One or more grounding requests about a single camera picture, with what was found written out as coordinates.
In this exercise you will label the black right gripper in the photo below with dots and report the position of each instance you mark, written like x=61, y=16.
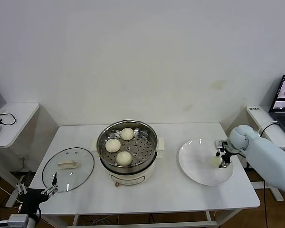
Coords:
x=228, y=150

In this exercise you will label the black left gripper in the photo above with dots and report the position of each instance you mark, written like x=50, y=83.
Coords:
x=33, y=198

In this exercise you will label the white steamed baozi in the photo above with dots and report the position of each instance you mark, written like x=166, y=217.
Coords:
x=112, y=145
x=126, y=133
x=124, y=158
x=215, y=161

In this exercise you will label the round glass pot lid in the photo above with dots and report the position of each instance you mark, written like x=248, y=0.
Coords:
x=80, y=171

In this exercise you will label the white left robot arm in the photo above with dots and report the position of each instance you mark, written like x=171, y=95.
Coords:
x=17, y=221

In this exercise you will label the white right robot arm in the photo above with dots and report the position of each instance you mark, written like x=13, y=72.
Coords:
x=263, y=154

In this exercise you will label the stainless steel steamer basket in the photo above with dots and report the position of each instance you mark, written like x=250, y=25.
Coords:
x=142, y=152

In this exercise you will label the round white plate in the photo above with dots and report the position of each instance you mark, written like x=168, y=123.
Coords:
x=197, y=166

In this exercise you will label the white side desk with laptop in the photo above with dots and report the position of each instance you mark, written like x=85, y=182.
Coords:
x=254, y=116

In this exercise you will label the small white label sticker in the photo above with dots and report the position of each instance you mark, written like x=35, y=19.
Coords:
x=254, y=109

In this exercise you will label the white side desk with mouse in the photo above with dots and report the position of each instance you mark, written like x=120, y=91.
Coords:
x=19, y=118

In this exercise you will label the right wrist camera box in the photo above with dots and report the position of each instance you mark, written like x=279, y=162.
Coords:
x=219, y=144

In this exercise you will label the white wall socket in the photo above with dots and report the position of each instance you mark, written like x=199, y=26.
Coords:
x=24, y=157

